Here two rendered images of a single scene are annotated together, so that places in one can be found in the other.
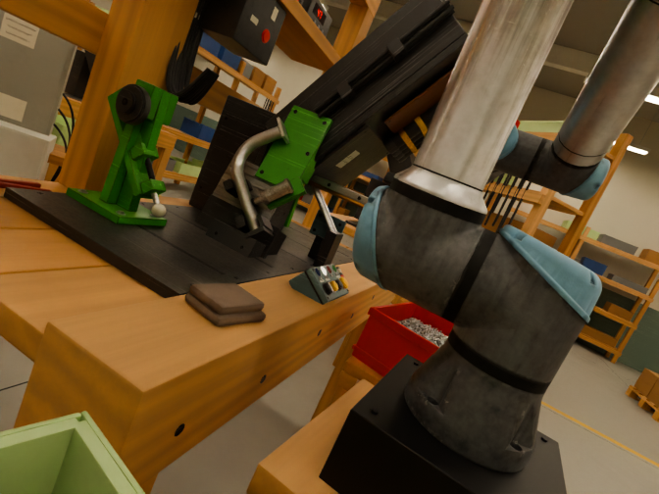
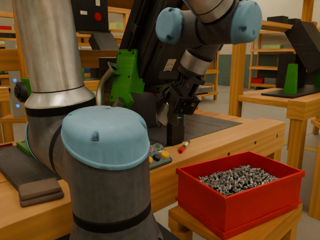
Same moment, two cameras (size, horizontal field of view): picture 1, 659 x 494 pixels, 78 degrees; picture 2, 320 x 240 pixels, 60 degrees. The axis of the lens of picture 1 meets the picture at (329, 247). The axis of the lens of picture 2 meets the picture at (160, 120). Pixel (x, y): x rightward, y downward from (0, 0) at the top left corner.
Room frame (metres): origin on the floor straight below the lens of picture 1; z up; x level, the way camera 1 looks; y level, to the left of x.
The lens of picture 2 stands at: (0.17, -0.48, 1.25)
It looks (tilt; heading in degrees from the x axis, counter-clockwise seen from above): 13 degrees down; 29
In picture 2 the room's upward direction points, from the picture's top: straight up
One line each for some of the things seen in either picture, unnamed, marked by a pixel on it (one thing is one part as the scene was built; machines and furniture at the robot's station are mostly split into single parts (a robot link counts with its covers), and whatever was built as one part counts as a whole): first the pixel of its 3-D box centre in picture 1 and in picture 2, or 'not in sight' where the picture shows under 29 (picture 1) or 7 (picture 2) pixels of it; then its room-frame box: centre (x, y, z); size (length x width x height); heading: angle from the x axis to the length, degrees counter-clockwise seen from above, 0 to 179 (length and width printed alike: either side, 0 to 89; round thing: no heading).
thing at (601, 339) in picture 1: (556, 273); not in sight; (8.46, -4.50, 1.12); 3.16 x 0.54 x 2.24; 71
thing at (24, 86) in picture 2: (130, 104); (20, 92); (0.79, 0.46, 1.12); 0.07 x 0.03 x 0.08; 72
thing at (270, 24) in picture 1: (243, 19); (84, 14); (1.12, 0.44, 1.42); 0.17 x 0.12 x 0.15; 162
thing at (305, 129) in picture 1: (298, 151); (130, 75); (1.07, 0.17, 1.17); 0.13 x 0.12 x 0.20; 162
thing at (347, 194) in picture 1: (324, 183); (164, 87); (1.20, 0.09, 1.11); 0.39 x 0.16 x 0.03; 72
